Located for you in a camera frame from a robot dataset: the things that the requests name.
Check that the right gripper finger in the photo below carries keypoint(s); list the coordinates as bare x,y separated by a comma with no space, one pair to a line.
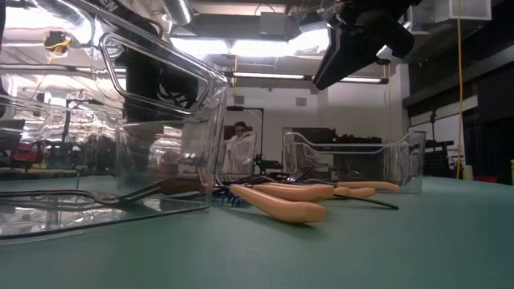
357,48
329,56

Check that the clear plastic bin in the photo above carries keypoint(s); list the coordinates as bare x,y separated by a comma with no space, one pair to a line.
217,140
409,160
241,156

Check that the silver fork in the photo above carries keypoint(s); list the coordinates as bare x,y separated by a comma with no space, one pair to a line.
377,186

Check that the long ceiling light bar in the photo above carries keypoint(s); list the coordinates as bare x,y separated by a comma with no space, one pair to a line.
269,75

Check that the gray ceiling box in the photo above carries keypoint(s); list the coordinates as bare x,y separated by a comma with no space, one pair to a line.
273,25

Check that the person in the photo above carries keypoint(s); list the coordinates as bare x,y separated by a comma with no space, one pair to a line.
241,129

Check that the black device with green light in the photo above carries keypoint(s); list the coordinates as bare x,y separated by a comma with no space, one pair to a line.
269,164

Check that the black tripod equipment stand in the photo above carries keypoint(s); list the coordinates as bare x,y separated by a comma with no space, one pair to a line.
439,160

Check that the red box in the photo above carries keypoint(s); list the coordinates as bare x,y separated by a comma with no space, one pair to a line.
486,180

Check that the green table mat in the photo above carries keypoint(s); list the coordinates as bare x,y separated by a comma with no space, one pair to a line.
361,249

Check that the silver ventilation duct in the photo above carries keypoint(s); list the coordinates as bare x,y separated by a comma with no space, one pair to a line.
180,10

